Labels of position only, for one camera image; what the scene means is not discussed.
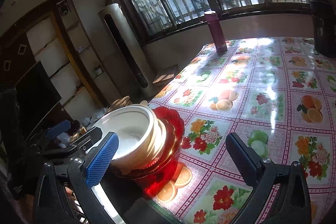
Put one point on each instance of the white tower air conditioner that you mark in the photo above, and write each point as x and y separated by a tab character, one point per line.
120	30

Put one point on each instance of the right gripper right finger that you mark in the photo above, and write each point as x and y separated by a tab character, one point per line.
292	202

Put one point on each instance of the red glass plate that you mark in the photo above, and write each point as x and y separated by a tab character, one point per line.
159	172

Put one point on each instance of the small wooden stool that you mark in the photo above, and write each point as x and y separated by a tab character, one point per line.
166	74

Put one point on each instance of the black television screen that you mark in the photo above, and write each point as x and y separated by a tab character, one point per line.
36	97

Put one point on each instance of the wooden chair left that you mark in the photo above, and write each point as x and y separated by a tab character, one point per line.
119	103

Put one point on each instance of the black cylindrical container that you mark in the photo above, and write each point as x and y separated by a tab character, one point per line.
323	16

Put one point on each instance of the white paper bowl large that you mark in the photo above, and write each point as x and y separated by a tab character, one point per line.
134	125

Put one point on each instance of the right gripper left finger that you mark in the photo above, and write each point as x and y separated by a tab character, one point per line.
64	190

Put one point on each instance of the cream plastic bowl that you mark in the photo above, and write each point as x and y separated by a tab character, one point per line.
156	146

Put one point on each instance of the magenta thermos bottle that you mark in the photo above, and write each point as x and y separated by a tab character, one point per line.
216	31

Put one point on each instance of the floral plastic tablecloth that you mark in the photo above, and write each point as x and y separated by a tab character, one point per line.
278	95

